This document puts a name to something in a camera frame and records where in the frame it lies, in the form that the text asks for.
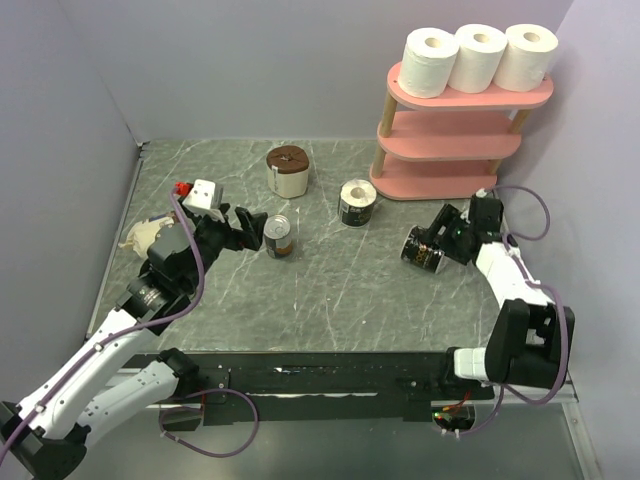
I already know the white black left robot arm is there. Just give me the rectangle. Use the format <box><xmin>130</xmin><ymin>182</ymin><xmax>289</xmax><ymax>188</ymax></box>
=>
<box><xmin>1</xmin><ymin>206</ymin><xmax>268</xmax><ymax>479</ymax></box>

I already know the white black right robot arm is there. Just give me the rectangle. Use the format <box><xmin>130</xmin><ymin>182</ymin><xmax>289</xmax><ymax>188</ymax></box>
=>
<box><xmin>420</xmin><ymin>190</ymin><xmax>575</xmax><ymax>405</ymax></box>

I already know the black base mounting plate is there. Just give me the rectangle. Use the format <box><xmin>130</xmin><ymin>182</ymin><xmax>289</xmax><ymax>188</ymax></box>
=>
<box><xmin>114</xmin><ymin>351</ymin><xmax>506</xmax><ymax>426</ymax></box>

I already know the black paper roll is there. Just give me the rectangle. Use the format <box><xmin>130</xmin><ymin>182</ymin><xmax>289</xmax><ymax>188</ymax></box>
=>
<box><xmin>400</xmin><ymin>225</ymin><xmax>444</xmax><ymax>274</ymax></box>
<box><xmin>337</xmin><ymin>179</ymin><xmax>377</xmax><ymax>228</ymax></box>

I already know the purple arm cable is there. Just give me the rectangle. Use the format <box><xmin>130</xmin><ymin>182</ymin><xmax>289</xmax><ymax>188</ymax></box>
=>
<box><xmin>439</xmin><ymin>184</ymin><xmax>576</xmax><ymax>441</ymax></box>
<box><xmin>0</xmin><ymin>189</ymin><xmax>260</xmax><ymax>459</ymax></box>

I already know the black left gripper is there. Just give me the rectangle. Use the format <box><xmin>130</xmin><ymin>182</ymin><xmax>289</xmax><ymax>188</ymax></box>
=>
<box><xmin>183</xmin><ymin>203</ymin><xmax>267</xmax><ymax>291</ymax></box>

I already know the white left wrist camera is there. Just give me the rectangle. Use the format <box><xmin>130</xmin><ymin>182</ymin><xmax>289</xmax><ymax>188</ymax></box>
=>
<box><xmin>174</xmin><ymin>179</ymin><xmax>225</xmax><ymax>222</ymax></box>

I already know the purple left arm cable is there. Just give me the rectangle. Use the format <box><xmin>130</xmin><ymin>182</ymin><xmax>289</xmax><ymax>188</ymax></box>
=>
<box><xmin>0</xmin><ymin>189</ymin><xmax>260</xmax><ymax>459</ymax></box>

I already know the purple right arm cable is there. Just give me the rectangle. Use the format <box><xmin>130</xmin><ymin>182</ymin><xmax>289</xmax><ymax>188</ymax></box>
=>
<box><xmin>439</xmin><ymin>184</ymin><xmax>576</xmax><ymax>441</ymax></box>

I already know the white paper towel roll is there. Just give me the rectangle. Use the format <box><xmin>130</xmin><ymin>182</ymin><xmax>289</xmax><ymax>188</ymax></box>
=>
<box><xmin>493</xmin><ymin>24</ymin><xmax>559</xmax><ymax>92</ymax></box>
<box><xmin>398</xmin><ymin>27</ymin><xmax>459</xmax><ymax>98</ymax></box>
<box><xmin>448</xmin><ymin>24</ymin><xmax>508</xmax><ymax>94</ymax></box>

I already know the metal food tin can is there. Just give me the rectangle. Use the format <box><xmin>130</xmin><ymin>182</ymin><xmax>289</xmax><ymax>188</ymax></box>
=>
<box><xmin>263</xmin><ymin>214</ymin><xmax>293</xmax><ymax>258</ymax></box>

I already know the pink three-tier wooden shelf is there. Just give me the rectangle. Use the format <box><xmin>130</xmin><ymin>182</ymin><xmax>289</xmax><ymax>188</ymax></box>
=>
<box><xmin>369</xmin><ymin>63</ymin><xmax>554</xmax><ymax>201</ymax></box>

